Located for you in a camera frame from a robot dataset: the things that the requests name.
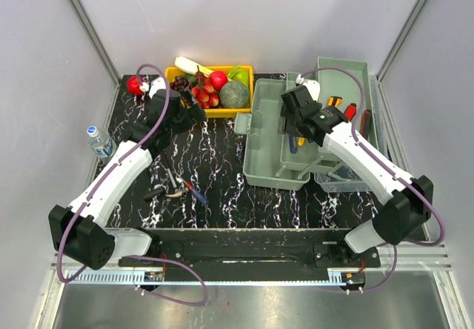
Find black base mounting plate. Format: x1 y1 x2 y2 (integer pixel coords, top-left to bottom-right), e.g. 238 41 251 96
118 229 381 283

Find dark purple grape bunch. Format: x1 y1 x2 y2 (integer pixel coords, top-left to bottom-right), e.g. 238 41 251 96
170 76 190 93

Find red lychee fruit bunch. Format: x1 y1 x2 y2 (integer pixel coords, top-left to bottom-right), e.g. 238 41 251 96
190 67 220 109

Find orange handled tool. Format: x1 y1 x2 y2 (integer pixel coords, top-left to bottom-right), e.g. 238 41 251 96
327 96 343 107

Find green netted melon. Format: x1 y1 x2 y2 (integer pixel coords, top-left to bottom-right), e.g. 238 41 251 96
218 81 250 109

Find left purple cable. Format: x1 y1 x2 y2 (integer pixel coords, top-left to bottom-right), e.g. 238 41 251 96
56 63 208 307

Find red apple on table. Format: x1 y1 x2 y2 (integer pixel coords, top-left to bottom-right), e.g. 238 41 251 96
127 76 144 96

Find green pepper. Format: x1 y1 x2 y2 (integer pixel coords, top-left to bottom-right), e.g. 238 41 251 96
227 65 250 87

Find black handled tool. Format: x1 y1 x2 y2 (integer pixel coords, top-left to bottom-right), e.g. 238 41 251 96
143 187 166 202

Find red handled pliers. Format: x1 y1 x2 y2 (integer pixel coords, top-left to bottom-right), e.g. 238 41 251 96
344 103 357 121

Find red apple in tray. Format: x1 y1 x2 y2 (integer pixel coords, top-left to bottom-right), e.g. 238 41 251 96
209 70 228 91

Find blue red screwdriver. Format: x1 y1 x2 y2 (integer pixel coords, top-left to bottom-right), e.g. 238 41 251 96
185 182 209 206
289 136 298 154

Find clear plastic tool box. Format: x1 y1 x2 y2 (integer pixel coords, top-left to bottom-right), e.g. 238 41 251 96
234 57 379 193

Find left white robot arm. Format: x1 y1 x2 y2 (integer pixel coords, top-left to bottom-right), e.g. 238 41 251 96
48 89 207 270

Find plastic water bottle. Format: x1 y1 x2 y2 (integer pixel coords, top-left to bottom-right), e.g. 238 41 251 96
87 126 116 165

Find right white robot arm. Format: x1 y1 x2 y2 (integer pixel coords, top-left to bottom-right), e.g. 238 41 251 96
281 85 433 267

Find yellow plastic tray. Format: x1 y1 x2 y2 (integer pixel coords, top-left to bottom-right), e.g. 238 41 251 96
164 65 254 118

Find silver pliers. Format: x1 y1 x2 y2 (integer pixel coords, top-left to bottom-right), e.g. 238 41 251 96
165 182 188 199

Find aluminium frame rail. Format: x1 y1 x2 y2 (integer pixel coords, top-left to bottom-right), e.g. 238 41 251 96
61 256 127 281

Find white radish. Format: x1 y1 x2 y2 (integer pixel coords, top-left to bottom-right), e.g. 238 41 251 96
174 56 213 76

